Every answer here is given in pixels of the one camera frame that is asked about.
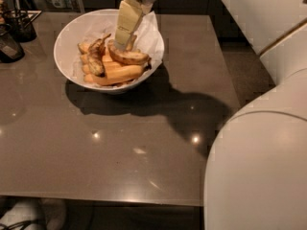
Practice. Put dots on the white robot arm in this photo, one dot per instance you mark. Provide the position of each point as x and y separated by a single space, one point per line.
256 171

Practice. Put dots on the small banana at back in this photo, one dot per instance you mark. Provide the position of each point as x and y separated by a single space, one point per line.
131 43

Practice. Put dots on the white bowl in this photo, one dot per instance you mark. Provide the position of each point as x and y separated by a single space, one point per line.
68 42

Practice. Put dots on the white paper liner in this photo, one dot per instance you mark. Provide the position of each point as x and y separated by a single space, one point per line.
148 32

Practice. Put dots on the large yellow banana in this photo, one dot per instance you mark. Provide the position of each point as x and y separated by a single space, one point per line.
117 75

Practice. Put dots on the yellow banana bunch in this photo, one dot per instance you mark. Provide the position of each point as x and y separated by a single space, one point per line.
83 48

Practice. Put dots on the dark bruised banana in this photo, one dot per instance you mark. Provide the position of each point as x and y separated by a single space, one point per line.
95 53

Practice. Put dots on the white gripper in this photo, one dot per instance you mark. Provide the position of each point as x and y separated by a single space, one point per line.
129 14

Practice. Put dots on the black wire basket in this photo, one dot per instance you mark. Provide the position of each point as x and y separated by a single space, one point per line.
22 26

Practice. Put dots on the spotted brown banana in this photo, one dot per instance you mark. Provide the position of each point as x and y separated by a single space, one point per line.
127 57

